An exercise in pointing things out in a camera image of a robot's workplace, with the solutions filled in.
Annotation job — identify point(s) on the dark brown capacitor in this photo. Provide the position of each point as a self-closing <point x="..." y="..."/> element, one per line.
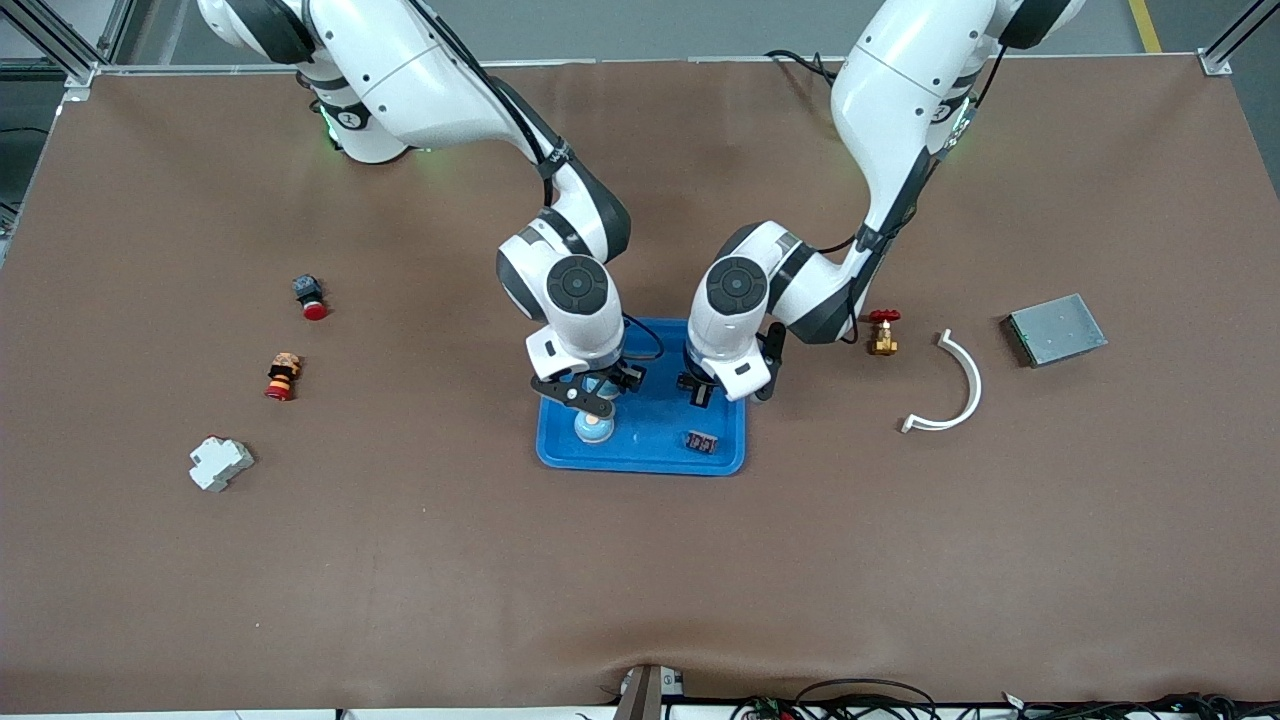
<point x="702" y="441"/>

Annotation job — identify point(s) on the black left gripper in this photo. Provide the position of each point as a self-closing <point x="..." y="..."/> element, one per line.
<point x="699" y="386"/>

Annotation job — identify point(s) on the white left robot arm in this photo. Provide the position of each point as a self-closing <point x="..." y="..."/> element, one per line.
<point x="890" y="90"/>

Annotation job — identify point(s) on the aluminium frame post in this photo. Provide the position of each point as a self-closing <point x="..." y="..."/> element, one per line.
<point x="1215" y="62"/>
<point x="80" y="75"/>

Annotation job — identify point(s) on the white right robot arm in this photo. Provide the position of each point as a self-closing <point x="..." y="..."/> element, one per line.
<point x="420" y="80"/>

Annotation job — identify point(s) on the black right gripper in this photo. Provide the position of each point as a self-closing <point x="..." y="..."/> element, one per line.
<point x="626" y="375"/>

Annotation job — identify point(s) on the red yellow push button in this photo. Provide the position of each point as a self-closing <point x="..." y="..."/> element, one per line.
<point x="283" y="376"/>

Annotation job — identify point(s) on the white circuit breaker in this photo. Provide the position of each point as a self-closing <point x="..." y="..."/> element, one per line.
<point x="220" y="463"/>

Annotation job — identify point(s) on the brown table mat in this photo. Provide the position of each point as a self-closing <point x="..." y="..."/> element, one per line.
<point x="640" y="580"/>

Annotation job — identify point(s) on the grey metal clamp bracket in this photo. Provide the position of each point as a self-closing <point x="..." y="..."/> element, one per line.
<point x="645" y="695"/>

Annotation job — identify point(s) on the blue plastic tray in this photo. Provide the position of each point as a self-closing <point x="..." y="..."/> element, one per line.
<point x="660" y="425"/>

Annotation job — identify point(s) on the black red emergency button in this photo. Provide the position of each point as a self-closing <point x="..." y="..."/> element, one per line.
<point x="310" y="295"/>

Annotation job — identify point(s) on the grey metal box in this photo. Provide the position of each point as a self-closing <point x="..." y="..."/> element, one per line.
<point x="1058" y="330"/>

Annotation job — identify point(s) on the white curved plastic clip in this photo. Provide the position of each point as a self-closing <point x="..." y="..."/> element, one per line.
<point x="976" y="388"/>

